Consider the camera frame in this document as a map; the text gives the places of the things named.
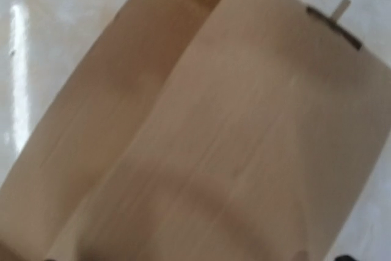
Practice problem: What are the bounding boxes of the small tan cardboard scrap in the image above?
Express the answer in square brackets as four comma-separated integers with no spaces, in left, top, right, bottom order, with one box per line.
[330,0,351,22]

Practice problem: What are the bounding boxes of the brown cardboard paper box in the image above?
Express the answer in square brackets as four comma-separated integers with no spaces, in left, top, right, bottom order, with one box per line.
[1,0,390,260]

